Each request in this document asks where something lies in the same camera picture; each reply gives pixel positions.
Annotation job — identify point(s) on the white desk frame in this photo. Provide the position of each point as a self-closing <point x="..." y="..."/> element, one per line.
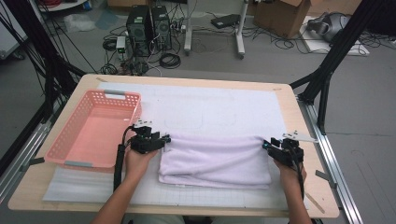
<point x="187" y="31"/>

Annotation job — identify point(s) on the white grid mat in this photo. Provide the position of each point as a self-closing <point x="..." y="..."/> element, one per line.
<point x="202" y="105"/>

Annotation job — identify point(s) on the small white box green light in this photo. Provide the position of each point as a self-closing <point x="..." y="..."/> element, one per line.
<point x="120" y="45"/>

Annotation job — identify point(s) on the pink plastic basket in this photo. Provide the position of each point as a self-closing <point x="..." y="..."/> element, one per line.
<point x="93" y="133"/>

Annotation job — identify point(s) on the aluminium rail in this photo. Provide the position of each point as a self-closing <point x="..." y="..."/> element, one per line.
<point x="336" y="168"/>
<point x="21" y="155"/>

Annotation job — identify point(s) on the round white table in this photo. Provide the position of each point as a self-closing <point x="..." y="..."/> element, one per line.
<point x="62" y="5"/>

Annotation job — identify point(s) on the white cabinet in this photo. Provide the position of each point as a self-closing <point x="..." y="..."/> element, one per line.
<point x="11" y="37"/>

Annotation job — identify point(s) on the black computer tower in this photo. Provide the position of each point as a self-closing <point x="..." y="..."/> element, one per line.
<point x="162" y="28"/>
<point x="138" y="31"/>

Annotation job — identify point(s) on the white board on floor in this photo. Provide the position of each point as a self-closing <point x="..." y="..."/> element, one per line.
<point x="317" y="45"/>

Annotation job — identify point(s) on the grey metal bracket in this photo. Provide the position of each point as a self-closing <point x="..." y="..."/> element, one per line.
<point x="325" y="177"/>
<point x="34" y="162"/>

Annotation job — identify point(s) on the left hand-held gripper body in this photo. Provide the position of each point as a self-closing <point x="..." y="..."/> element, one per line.
<point x="144" y="144"/>

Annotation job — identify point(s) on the grey rounded device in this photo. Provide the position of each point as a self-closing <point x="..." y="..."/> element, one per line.
<point x="330" y="26"/>

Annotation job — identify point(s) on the person's left hand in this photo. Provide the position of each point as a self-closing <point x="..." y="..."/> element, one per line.
<point x="138" y="166"/>

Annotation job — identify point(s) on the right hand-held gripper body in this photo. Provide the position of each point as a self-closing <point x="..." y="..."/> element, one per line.
<point x="288" y="154"/>

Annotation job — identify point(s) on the person's right hand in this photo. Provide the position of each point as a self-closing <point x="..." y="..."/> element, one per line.
<point x="291" y="175"/>

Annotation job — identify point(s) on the black metal frame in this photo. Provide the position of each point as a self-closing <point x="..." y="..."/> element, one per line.
<point x="46" y="62"/>
<point x="336" y="49"/>

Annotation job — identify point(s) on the lavender cat-print garment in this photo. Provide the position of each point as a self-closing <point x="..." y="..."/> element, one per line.
<point x="214" y="161"/>

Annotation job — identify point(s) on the black flat device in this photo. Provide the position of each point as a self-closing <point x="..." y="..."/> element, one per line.
<point x="224" y="21"/>

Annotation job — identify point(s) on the large open cardboard box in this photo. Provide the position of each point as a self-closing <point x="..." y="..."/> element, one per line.
<point x="280" y="18"/>

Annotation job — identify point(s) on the clear plastic bag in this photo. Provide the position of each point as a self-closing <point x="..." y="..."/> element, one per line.
<point x="77" y="22"/>

